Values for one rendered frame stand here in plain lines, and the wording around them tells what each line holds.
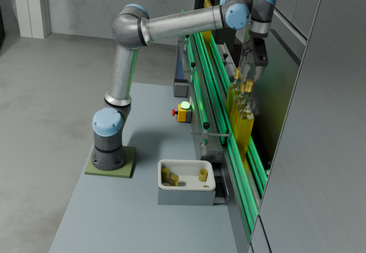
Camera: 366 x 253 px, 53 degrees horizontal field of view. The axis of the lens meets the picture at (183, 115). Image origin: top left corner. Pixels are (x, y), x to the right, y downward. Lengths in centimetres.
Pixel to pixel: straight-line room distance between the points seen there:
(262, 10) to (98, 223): 96
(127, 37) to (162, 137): 69
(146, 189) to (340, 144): 122
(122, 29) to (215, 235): 80
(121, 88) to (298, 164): 116
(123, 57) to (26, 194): 147
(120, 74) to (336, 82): 119
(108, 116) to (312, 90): 117
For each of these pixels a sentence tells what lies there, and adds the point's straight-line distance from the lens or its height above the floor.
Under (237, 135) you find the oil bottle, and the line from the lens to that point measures 148.
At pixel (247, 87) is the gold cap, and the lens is 145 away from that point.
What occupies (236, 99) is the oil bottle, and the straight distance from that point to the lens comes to 154.
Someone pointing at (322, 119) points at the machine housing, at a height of 162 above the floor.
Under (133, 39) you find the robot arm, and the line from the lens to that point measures 126.
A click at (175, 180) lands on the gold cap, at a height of 81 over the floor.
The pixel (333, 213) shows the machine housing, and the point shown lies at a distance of 37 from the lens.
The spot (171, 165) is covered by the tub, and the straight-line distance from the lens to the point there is 154.
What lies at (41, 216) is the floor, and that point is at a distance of 251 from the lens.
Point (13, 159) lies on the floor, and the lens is 298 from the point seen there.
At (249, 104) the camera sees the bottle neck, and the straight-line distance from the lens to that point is 142.
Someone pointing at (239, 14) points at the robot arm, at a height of 149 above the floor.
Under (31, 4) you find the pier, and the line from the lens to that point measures 504.
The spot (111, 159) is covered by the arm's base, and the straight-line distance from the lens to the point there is 156.
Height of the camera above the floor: 180
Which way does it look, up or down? 32 degrees down
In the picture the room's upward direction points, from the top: 6 degrees clockwise
